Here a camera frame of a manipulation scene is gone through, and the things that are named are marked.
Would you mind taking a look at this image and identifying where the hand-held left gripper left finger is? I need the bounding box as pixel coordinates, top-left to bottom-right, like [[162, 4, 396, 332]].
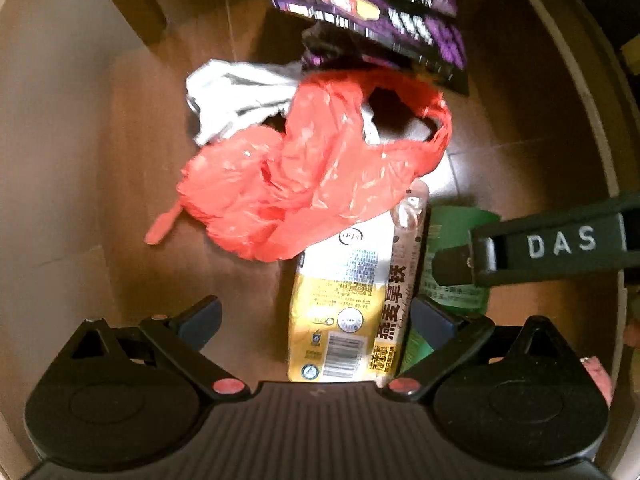
[[70, 295, 252, 404]]

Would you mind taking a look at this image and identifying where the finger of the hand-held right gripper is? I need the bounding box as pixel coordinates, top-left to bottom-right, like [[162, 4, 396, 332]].
[[431, 244, 477, 287]]

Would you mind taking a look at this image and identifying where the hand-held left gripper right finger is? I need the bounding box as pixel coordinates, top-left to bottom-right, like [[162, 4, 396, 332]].
[[381, 296, 584, 403]]

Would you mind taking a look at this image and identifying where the green packet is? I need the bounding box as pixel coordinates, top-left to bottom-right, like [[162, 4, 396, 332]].
[[400, 205, 502, 376]]

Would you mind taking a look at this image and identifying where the yellow drink packet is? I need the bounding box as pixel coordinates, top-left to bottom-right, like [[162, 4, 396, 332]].
[[287, 182, 431, 384]]

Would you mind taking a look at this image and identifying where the crumpled pink tissue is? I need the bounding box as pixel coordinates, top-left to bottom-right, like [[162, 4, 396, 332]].
[[579, 356, 615, 406]]

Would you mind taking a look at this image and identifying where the red plastic bag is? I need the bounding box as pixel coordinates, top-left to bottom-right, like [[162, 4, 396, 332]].
[[145, 69, 454, 263]]

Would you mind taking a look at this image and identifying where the crumpled white wrapper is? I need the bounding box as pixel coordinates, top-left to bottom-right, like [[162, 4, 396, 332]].
[[185, 59, 307, 147]]

